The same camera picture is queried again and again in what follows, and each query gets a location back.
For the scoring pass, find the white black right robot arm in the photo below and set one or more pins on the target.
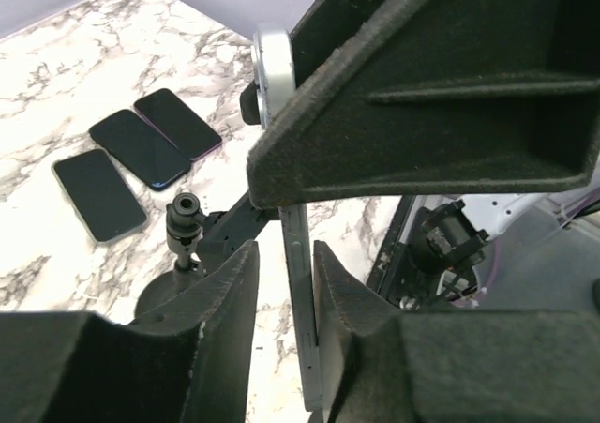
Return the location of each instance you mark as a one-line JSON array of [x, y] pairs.
[[452, 236]]

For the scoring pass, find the silver-edged phone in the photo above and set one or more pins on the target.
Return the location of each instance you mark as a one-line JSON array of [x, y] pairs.
[[100, 195]]

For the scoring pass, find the black front rail bar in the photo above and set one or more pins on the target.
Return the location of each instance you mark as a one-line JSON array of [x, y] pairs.
[[381, 274]]

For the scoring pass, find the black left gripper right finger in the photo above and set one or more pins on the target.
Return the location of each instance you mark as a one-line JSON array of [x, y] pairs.
[[382, 364]]

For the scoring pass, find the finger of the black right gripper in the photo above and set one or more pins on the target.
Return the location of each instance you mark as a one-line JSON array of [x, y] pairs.
[[325, 27], [442, 96]]

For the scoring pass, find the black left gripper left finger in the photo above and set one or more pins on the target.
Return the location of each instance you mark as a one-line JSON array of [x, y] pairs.
[[184, 361]]

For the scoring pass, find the pink-edged black phone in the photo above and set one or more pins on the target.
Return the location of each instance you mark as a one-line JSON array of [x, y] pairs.
[[171, 116]]

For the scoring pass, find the black tall phone stand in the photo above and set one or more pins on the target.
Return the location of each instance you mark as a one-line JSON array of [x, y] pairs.
[[201, 243]]

